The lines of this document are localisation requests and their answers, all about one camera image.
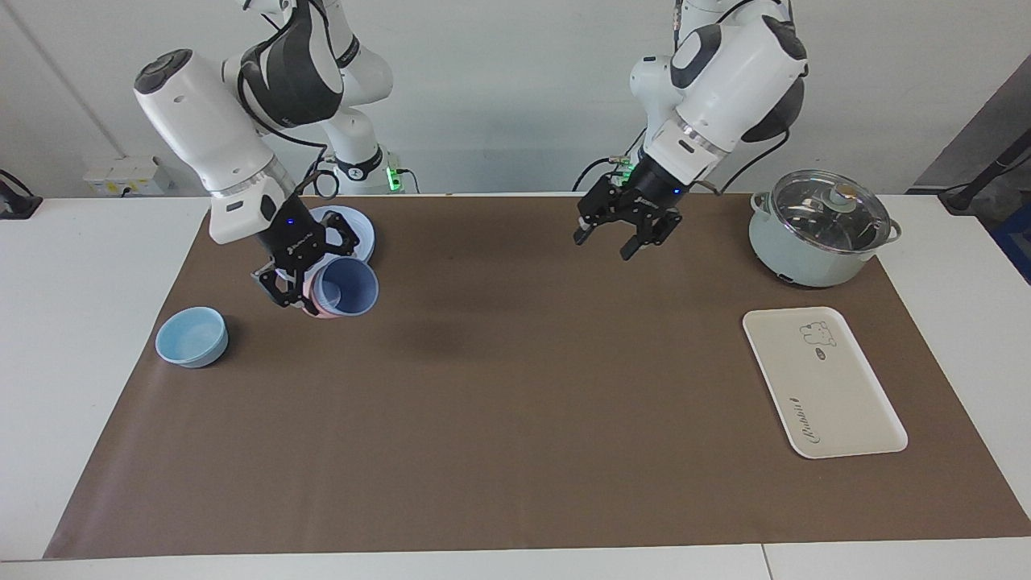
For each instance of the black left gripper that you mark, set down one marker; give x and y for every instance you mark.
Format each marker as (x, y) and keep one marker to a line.
(640, 193)

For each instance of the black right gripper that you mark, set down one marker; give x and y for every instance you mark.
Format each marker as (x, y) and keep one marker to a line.
(294, 234)

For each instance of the blue ribbed plastic cup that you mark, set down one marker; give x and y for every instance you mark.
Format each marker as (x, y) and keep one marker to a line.
(348, 286)

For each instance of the pink plastic cup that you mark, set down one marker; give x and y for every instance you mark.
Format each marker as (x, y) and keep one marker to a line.
(316, 310)

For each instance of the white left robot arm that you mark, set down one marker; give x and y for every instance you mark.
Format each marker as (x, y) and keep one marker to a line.
(725, 80)

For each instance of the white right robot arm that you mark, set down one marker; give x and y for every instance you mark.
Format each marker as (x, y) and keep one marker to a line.
(209, 129)

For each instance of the cream rabbit print tray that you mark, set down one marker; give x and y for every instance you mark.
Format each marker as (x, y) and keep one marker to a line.
(821, 383)

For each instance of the pale blue round plate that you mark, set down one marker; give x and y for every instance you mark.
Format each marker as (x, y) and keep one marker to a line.
(362, 234)

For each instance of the light blue bowl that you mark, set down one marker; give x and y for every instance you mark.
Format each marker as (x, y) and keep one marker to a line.
(192, 337)

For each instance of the mint green electric pot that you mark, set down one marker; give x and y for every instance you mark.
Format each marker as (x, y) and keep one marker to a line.
(793, 258)

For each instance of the brown paper table mat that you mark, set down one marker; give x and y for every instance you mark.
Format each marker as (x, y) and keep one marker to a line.
(523, 403)

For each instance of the glass pot lid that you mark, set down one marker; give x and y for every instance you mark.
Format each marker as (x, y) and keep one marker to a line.
(821, 213)

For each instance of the black stand pole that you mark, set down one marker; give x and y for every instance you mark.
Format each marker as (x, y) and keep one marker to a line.
(983, 173)

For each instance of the blue crate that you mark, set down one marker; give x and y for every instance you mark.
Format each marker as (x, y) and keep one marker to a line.
(1016, 242)

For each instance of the white wall power outlet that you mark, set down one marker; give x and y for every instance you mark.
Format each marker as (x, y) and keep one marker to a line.
(125, 177)

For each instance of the black clamp mount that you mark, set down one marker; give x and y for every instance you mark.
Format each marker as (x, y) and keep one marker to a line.
(16, 201)

